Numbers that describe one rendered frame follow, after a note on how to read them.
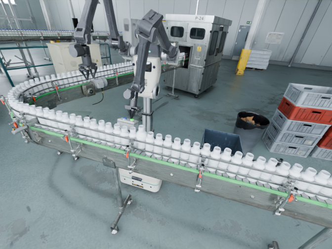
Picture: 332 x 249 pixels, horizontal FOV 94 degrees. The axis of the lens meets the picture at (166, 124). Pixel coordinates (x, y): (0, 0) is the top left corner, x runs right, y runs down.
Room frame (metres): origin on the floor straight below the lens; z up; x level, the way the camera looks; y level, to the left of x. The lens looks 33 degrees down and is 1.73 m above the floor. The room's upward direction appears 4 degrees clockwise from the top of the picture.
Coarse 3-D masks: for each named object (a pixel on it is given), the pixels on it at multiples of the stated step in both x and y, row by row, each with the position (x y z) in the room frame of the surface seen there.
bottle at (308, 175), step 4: (308, 168) 0.57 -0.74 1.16; (312, 168) 0.58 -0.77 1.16; (300, 172) 0.58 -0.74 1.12; (304, 172) 0.57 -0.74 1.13; (308, 172) 0.56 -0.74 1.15; (312, 172) 0.55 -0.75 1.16; (316, 172) 0.55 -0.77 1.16; (300, 176) 0.56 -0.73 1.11; (304, 176) 0.55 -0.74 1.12; (308, 176) 0.55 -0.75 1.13; (312, 176) 0.55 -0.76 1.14; (308, 180) 0.54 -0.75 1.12; (312, 180) 0.53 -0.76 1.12; (296, 184) 0.56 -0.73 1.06; (300, 184) 0.54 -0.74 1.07; (304, 184) 0.54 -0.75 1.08; (308, 184) 0.53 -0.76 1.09; (300, 188) 0.54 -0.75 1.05; (304, 188) 0.53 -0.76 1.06; (300, 192) 0.53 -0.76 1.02
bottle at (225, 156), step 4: (228, 148) 0.68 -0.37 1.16; (224, 152) 0.67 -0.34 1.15; (228, 152) 0.65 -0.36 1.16; (224, 156) 0.65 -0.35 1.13; (228, 156) 0.65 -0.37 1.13; (224, 160) 0.64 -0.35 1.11; (228, 160) 0.64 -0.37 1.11; (220, 164) 0.65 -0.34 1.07; (224, 164) 0.64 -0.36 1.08; (228, 164) 0.65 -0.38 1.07; (220, 168) 0.64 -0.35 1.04; (224, 168) 0.64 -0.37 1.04; (220, 172) 0.64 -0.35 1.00
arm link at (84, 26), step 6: (90, 0) 1.15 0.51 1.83; (96, 0) 1.20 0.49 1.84; (84, 6) 1.13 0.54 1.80; (90, 6) 1.13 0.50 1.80; (96, 6) 1.19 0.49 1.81; (84, 12) 1.10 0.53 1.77; (90, 12) 1.12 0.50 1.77; (84, 18) 1.08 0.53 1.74; (90, 18) 1.11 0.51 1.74; (78, 24) 1.06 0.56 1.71; (84, 24) 1.05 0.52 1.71; (90, 24) 1.10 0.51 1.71; (78, 30) 1.05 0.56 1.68; (84, 30) 1.03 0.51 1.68; (90, 30) 1.08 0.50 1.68; (78, 36) 1.01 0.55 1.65; (84, 36) 1.02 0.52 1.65; (90, 36) 1.07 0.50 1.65
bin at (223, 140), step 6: (204, 132) 1.14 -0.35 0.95; (210, 132) 1.19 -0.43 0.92; (216, 132) 1.18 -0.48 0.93; (222, 132) 1.17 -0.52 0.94; (204, 138) 1.20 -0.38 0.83; (210, 138) 1.19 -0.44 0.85; (216, 138) 1.18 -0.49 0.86; (222, 138) 1.17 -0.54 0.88; (228, 138) 1.15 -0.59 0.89; (234, 138) 1.14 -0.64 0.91; (210, 144) 1.19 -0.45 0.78; (216, 144) 1.17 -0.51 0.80; (222, 144) 1.16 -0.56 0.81; (228, 144) 1.15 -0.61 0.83; (234, 144) 1.14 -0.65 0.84; (240, 144) 1.01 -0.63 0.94; (222, 150) 1.16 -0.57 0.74; (234, 150) 1.10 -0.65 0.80; (240, 150) 0.96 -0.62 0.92
